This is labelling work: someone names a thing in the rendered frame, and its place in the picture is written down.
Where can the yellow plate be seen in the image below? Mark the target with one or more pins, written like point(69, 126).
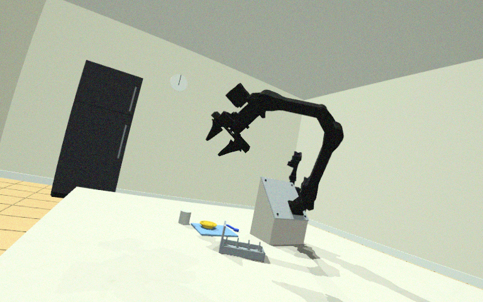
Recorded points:
point(207, 224)

